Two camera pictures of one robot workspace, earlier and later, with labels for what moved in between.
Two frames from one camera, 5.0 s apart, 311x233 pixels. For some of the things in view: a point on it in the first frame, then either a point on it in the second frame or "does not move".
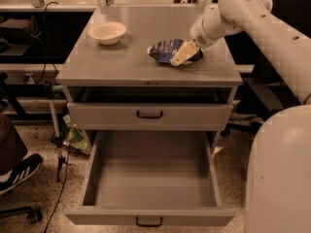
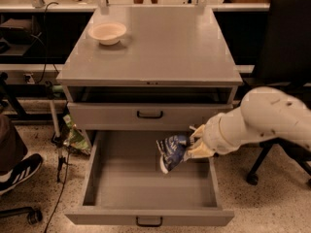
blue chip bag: x=165 y=50 to x=173 y=149
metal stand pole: x=56 y=141 does not move
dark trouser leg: x=12 y=147 does not move
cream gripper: x=198 y=34 to x=213 y=135
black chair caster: x=33 y=216 does not move
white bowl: x=107 y=32 does not move
